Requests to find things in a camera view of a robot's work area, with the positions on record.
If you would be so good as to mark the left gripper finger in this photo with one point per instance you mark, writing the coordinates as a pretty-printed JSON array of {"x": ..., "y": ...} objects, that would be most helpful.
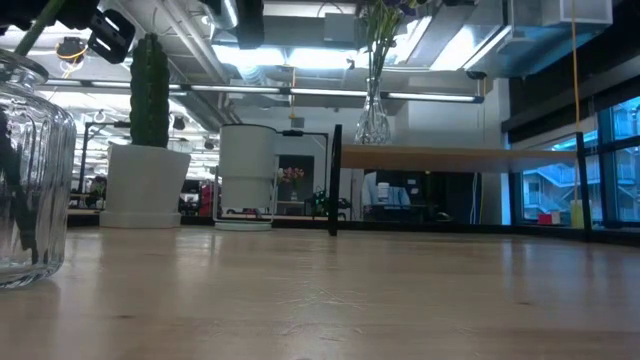
[
  {"x": 12, "y": 15},
  {"x": 80, "y": 12}
]

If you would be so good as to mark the dark artificial tulip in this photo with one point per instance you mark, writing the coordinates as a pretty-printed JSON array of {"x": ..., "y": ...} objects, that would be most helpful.
[{"x": 37, "y": 30}]

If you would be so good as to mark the round ribbed glass vase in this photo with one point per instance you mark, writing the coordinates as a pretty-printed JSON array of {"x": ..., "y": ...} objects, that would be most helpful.
[{"x": 50, "y": 200}]

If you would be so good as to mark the faceted clear glass vase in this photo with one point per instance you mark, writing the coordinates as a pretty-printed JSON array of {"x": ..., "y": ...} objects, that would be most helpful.
[{"x": 372, "y": 127}]

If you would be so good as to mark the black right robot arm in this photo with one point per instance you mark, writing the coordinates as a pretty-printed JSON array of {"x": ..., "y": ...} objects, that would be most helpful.
[{"x": 250, "y": 25}]

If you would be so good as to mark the wooden shelf board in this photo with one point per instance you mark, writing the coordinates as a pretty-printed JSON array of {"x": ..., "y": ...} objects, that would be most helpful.
[{"x": 450, "y": 159}]

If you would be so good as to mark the green cactus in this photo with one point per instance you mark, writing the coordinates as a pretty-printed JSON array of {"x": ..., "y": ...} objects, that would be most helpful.
[{"x": 150, "y": 90}]

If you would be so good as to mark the long ceiling light bar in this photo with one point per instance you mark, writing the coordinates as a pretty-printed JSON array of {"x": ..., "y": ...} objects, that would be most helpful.
[{"x": 240, "y": 89}]

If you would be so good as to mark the white faceted plant pot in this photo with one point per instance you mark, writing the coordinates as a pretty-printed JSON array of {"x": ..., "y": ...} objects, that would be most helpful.
[{"x": 145, "y": 185}]

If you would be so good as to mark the red chair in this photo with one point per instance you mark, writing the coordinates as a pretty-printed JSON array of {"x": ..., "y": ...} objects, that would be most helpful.
[{"x": 205, "y": 200}]

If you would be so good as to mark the clear pitcher with white insert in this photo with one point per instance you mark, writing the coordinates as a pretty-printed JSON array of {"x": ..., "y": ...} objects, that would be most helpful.
[{"x": 247, "y": 165}]

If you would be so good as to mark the grey ceiling box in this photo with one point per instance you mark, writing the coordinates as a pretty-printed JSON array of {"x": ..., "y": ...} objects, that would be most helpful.
[{"x": 340, "y": 27}]

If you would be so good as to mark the pink flower bouquet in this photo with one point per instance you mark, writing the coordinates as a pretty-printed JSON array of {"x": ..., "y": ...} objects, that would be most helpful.
[{"x": 292, "y": 175}]

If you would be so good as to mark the black device with green parts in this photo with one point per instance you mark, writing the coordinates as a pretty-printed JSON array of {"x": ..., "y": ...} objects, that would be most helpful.
[{"x": 320, "y": 192}]

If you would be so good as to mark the red box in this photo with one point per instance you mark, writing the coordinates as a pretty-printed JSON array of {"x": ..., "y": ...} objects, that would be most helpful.
[{"x": 547, "y": 219}]

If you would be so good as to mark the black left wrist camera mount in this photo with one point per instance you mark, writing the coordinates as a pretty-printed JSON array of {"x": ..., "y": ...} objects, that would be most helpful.
[{"x": 111, "y": 36}]

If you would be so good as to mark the wooden shelf with black frame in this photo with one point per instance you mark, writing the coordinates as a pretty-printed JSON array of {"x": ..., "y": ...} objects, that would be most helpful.
[{"x": 335, "y": 180}]

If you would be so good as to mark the yellow post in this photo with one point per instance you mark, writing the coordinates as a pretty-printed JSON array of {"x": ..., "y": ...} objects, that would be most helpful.
[{"x": 577, "y": 215}]

